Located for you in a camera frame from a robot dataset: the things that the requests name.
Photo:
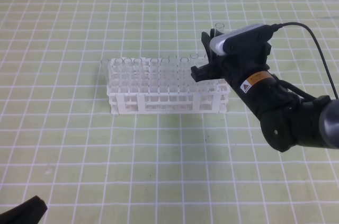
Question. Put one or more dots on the white plastic test tube rack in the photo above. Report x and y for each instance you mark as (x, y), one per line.
(133, 88)

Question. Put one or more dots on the green checkered tablecloth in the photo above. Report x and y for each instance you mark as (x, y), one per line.
(59, 140)

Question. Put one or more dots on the clear glass test tube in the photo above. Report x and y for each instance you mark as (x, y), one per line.
(219, 29)

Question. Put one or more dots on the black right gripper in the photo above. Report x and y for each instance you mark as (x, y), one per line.
(243, 71)

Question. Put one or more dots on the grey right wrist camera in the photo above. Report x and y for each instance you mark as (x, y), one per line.
(248, 40)

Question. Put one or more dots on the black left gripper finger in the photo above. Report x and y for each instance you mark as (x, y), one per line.
(31, 212)

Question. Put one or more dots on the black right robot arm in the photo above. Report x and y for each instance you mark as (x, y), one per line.
(288, 116)

